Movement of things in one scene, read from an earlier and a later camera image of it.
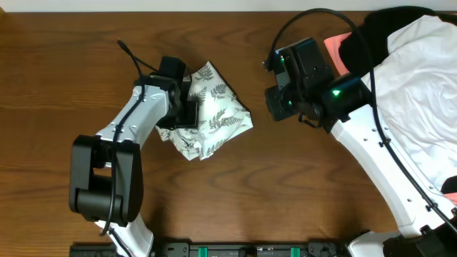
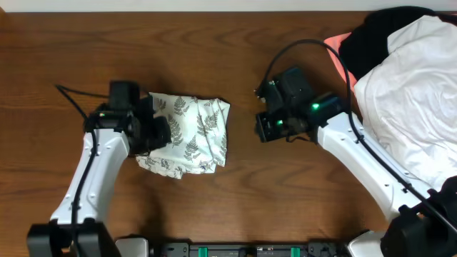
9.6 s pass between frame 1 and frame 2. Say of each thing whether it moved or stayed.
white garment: stayed
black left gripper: moved
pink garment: stayed
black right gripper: moved
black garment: stayed
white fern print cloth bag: moved
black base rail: stayed
